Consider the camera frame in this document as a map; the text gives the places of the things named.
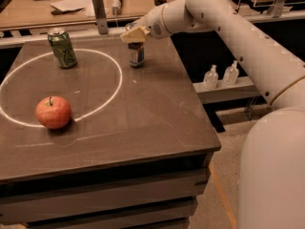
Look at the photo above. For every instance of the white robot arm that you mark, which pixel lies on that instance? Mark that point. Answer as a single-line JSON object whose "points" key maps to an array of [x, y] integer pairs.
{"points": [[271, 188]]}

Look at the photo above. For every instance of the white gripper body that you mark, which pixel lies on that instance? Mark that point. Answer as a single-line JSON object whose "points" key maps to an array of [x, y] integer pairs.
{"points": [[153, 25]]}

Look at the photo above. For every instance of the grey white cylindrical tool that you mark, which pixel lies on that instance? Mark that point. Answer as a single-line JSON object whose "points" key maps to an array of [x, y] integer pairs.
{"points": [[116, 7]]}

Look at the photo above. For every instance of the red apple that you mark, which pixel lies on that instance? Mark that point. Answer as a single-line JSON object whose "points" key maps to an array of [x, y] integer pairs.
{"points": [[53, 112]]}

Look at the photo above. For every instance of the left metal bracket post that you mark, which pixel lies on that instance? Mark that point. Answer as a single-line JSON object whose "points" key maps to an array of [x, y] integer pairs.
{"points": [[100, 15]]}

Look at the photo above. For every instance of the light wooden desk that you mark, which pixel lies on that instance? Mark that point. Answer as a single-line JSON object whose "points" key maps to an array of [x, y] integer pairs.
{"points": [[30, 14]]}

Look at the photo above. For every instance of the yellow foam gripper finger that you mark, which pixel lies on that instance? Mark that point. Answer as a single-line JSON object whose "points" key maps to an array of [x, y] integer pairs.
{"points": [[137, 34]]}

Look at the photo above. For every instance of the clear plastic bottle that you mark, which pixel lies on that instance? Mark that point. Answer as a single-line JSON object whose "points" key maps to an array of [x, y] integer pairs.
{"points": [[231, 74], [210, 78]]}

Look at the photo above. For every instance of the left clear plastic bottle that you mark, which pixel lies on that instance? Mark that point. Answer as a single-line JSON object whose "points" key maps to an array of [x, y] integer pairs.
{"points": [[210, 78]]}

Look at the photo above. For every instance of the white paper sheet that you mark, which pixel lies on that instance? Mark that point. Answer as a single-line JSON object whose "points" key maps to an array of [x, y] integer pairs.
{"points": [[73, 5]]}

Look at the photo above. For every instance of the green soda can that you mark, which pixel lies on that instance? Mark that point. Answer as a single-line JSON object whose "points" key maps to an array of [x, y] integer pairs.
{"points": [[62, 48]]}

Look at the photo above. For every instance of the right clear plastic bottle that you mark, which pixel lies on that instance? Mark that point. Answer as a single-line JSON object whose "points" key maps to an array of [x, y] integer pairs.
{"points": [[231, 74]]}

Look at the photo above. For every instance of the blue silver redbull can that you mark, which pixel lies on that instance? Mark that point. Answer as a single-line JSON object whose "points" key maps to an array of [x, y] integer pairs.
{"points": [[136, 51]]}

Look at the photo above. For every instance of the right metal bracket post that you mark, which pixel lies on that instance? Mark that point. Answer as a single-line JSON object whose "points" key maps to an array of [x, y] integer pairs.
{"points": [[276, 8]]}

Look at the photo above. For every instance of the metal bracket post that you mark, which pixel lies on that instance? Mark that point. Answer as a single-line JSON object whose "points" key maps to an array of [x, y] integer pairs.
{"points": [[276, 8], [100, 15]]}

